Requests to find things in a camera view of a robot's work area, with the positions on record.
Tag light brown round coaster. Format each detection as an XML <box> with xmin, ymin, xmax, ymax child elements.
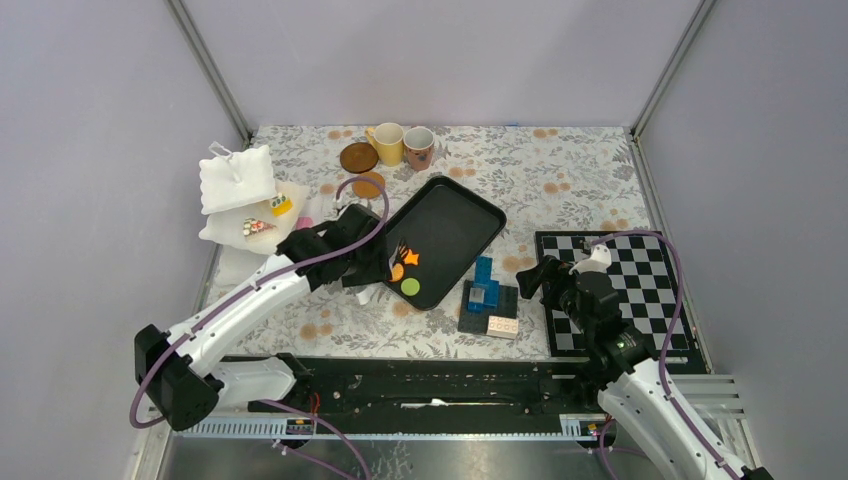
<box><xmin>352</xmin><ymin>171</ymin><xmax>385</xmax><ymax>199</ymax></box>

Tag pink patterned mug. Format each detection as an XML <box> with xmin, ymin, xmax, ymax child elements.
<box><xmin>403</xmin><ymin>126</ymin><xmax>435</xmax><ymax>171</ymax></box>

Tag beige lego brick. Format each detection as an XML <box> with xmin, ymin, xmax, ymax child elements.
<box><xmin>485</xmin><ymin>315</ymin><xmax>519</xmax><ymax>340</ymax></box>

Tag yellow cake slice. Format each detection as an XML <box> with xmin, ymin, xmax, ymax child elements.
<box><xmin>269</xmin><ymin>193</ymin><xmax>294</xmax><ymax>217</ymax></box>

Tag yellow mug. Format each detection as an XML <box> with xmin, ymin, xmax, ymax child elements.
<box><xmin>365</xmin><ymin>122</ymin><xmax>405</xmax><ymax>167</ymax></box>

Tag white tiered dessert stand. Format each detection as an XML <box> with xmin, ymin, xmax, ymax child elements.
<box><xmin>199</xmin><ymin>142</ymin><xmax>309</xmax><ymax>286</ymax></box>

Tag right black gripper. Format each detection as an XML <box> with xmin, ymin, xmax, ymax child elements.
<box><xmin>514</xmin><ymin>255</ymin><xmax>593</xmax><ymax>337</ymax></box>

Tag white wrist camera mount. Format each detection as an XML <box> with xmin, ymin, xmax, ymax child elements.
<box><xmin>569</xmin><ymin>244</ymin><xmax>612</xmax><ymax>275</ymax></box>
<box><xmin>335</xmin><ymin>204</ymin><xmax>358</xmax><ymax>223</ymax></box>

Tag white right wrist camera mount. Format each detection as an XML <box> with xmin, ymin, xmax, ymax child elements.
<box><xmin>569</xmin><ymin>244</ymin><xmax>612</xmax><ymax>275</ymax></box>

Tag black lego baseplate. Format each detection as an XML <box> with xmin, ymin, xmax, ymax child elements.
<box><xmin>457</xmin><ymin>280</ymin><xmax>518</xmax><ymax>335</ymax></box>

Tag pink square cake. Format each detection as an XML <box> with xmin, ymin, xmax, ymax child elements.
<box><xmin>295</xmin><ymin>217</ymin><xmax>314</xmax><ymax>230</ymax></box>

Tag blue lego block stack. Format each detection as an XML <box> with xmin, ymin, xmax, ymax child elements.
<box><xmin>466</xmin><ymin>256</ymin><xmax>500</xmax><ymax>313</ymax></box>

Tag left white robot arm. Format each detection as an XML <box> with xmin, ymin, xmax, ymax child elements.
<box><xmin>130</xmin><ymin>204</ymin><xmax>390</xmax><ymax>431</ymax></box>

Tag black serving tray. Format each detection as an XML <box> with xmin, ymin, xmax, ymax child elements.
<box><xmin>385</xmin><ymin>176</ymin><xmax>507</xmax><ymax>311</ymax></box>

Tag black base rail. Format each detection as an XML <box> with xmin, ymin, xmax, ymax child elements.
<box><xmin>280</xmin><ymin>353</ymin><xmax>607</xmax><ymax>435</ymax></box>

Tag green round cookie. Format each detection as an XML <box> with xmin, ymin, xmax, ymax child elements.
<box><xmin>400</xmin><ymin>278</ymin><xmax>421</xmax><ymax>297</ymax></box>

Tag black white checkerboard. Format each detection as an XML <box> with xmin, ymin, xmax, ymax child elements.
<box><xmin>535</xmin><ymin>231</ymin><xmax>702</xmax><ymax>368</ymax></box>

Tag dark brown round coaster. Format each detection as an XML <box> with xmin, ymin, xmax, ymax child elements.
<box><xmin>340</xmin><ymin>142</ymin><xmax>379</xmax><ymax>174</ymax></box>

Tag white strawberry cake slice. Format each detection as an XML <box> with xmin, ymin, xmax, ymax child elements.
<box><xmin>242</xmin><ymin>217</ymin><xmax>279</xmax><ymax>242</ymax></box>

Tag orange round biscuit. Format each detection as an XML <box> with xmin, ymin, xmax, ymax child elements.
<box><xmin>390</xmin><ymin>263</ymin><xmax>405</xmax><ymax>283</ymax></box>

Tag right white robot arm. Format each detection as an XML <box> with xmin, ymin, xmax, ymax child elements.
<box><xmin>516</xmin><ymin>254</ymin><xmax>771</xmax><ymax>479</ymax></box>

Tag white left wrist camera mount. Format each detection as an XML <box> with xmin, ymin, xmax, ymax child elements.
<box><xmin>335</xmin><ymin>204</ymin><xmax>358</xmax><ymax>223</ymax></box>

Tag silver tongs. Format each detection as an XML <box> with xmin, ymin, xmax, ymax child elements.
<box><xmin>355</xmin><ymin>240</ymin><xmax>408</xmax><ymax>305</ymax></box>

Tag orange fish biscuit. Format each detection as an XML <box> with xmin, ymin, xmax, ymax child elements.
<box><xmin>397</xmin><ymin>246</ymin><xmax>420</xmax><ymax>266</ymax></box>

